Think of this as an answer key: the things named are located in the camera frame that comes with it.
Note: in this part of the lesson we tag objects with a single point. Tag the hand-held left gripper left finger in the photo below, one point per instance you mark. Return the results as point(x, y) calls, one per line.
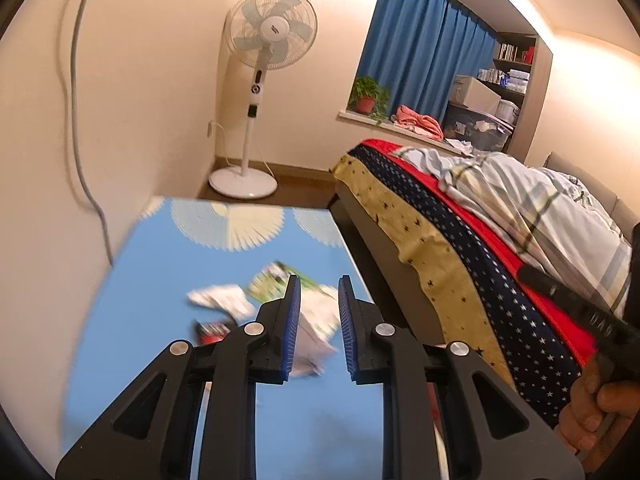
point(292, 330)

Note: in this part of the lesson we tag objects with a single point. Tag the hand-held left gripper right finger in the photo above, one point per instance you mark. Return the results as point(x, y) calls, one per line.
point(346, 330)

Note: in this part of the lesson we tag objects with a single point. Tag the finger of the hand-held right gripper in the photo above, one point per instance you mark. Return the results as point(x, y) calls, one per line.
point(542, 282)

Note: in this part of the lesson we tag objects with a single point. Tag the white bag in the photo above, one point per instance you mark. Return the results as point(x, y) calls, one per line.
point(317, 330)

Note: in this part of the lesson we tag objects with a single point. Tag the green white packet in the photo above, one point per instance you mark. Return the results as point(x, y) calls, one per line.
point(267, 282)

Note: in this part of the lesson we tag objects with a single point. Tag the white paper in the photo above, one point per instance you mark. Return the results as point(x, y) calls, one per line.
point(220, 300)

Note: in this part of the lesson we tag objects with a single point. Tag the black red packet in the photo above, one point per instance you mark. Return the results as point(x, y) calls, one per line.
point(212, 334)

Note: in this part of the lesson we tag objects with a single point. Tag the person's right hand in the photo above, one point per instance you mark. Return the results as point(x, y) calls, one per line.
point(580, 410)

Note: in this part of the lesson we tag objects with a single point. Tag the red blanket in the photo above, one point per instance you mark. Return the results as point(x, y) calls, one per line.
point(540, 310)

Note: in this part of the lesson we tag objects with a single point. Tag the plaid duvet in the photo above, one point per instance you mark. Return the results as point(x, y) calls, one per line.
point(525, 200)

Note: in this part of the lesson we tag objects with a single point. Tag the bed with star blanket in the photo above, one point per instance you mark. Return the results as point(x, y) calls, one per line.
point(450, 260)

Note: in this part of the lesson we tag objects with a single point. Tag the grey padded headboard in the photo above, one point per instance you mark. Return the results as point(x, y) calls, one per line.
point(590, 185)

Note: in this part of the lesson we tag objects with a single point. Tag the blue tablecloth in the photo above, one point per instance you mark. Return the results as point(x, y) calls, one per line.
point(150, 285)

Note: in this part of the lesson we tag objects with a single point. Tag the clear storage bin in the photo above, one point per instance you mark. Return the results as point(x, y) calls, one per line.
point(475, 130)

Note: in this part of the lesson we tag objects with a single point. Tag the white lidded container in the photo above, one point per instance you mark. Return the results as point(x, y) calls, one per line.
point(506, 112)

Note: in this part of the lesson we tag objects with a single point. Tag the white cardboard box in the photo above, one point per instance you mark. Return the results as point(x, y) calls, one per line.
point(475, 91)

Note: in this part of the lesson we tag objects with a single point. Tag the stack of white packages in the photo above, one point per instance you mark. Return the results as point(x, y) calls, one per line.
point(515, 80)

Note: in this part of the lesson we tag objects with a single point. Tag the pink clothes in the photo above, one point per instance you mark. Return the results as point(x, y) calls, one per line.
point(417, 120)

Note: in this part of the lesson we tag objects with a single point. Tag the white window sill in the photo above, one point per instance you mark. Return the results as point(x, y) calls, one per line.
point(380, 124)

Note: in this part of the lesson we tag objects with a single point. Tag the potted green plant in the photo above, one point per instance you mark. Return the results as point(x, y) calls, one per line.
point(365, 104)

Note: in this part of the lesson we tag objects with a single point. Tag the blue curtain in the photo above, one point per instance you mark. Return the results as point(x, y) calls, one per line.
point(425, 45)

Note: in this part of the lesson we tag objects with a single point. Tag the white standing fan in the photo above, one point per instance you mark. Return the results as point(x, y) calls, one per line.
point(272, 27)

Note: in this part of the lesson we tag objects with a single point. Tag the grey bed frame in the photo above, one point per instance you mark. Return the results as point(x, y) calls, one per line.
point(380, 260)

